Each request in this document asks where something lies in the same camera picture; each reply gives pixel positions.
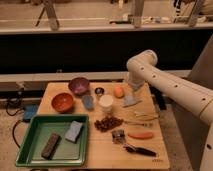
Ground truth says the dark brown block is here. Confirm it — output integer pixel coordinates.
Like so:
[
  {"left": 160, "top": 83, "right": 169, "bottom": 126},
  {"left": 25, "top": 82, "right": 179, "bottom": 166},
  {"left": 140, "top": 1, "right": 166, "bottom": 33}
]
[{"left": 41, "top": 133, "right": 61, "bottom": 160}]

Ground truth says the white paper cup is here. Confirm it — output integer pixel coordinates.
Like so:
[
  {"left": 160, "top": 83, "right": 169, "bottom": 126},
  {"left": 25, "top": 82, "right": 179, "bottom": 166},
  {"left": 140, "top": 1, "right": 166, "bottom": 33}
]
[{"left": 99, "top": 95, "right": 114, "bottom": 114}]

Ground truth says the black handled spatula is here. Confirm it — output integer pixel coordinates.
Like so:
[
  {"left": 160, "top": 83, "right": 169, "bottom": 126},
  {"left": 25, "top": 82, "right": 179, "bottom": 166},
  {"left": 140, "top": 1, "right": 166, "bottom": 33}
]
[{"left": 111, "top": 129, "right": 158, "bottom": 158}]

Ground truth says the orange apple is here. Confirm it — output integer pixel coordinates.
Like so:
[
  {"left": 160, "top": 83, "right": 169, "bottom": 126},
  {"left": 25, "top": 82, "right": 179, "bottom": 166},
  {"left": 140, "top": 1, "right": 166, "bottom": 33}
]
[{"left": 113, "top": 86, "right": 124, "bottom": 98}]

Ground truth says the orange bowl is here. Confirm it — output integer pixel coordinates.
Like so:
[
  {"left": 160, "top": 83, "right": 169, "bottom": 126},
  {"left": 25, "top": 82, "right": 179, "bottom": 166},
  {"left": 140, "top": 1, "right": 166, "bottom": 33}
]
[{"left": 51, "top": 93, "right": 74, "bottom": 113}]

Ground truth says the metal fork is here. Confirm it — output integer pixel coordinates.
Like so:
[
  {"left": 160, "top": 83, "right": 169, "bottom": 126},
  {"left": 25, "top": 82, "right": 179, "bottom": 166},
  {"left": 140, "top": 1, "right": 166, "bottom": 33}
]
[{"left": 124, "top": 121, "right": 153, "bottom": 128}]

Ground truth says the green plastic tray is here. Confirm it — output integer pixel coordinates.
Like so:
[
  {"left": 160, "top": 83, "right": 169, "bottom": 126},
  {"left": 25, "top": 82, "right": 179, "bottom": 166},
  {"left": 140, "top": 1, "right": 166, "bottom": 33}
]
[{"left": 15, "top": 114, "right": 89, "bottom": 168}]

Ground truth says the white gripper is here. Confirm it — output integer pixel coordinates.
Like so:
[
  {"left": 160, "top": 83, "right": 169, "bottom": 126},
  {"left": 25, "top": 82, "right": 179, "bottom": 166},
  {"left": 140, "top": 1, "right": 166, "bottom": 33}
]
[{"left": 125, "top": 89, "right": 140, "bottom": 104}]

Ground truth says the orange carrot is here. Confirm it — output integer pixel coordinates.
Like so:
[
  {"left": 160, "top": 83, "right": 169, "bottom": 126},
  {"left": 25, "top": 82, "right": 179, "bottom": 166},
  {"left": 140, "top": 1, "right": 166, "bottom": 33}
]
[{"left": 128, "top": 132, "right": 154, "bottom": 140}]

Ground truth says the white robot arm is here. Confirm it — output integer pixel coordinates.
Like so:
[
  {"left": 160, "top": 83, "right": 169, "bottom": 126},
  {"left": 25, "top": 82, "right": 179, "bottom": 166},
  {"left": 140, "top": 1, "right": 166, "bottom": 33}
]
[{"left": 126, "top": 50, "right": 213, "bottom": 171}]

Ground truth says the bunch of dark grapes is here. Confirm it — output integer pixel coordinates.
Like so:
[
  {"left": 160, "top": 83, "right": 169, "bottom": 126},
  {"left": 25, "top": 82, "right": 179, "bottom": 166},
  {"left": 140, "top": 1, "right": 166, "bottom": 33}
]
[{"left": 94, "top": 117, "right": 123, "bottom": 132}]

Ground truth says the wooden board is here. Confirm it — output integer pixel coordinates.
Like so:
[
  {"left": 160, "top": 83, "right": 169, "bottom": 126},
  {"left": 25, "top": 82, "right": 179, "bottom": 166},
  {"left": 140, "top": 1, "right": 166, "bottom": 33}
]
[{"left": 36, "top": 82, "right": 171, "bottom": 170}]

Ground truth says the small black round cup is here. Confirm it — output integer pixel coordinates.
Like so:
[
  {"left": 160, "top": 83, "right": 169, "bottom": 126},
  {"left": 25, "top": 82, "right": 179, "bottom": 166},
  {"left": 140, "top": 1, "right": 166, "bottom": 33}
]
[{"left": 95, "top": 87, "right": 104, "bottom": 96}]

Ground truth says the purple bowl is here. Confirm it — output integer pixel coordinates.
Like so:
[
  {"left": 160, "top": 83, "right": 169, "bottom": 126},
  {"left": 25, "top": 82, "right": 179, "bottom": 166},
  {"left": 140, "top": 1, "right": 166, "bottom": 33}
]
[{"left": 68, "top": 77, "right": 90, "bottom": 96}]

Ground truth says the blue box on floor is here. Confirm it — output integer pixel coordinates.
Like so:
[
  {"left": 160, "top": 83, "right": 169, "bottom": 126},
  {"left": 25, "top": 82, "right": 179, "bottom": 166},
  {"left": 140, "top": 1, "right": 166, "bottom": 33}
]
[{"left": 23, "top": 105, "right": 38, "bottom": 122}]

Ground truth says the blue sponge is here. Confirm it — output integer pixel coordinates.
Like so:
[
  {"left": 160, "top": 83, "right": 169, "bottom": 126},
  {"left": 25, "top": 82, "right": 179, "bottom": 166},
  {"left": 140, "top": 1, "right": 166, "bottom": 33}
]
[{"left": 65, "top": 121, "right": 83, "bottom": 142}]

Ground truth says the black cable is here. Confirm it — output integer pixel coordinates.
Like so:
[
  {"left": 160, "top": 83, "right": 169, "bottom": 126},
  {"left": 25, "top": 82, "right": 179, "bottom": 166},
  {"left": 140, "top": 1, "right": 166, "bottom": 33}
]
[{"left": 5, "top": 97, "right": 25, "bottom": 117}]

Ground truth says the yellow banana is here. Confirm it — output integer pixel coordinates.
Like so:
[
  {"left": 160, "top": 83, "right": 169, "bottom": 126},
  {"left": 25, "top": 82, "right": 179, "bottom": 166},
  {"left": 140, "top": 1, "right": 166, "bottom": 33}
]
[{"left": 134, "top": 111, "right": 159, "bottom": 121}]

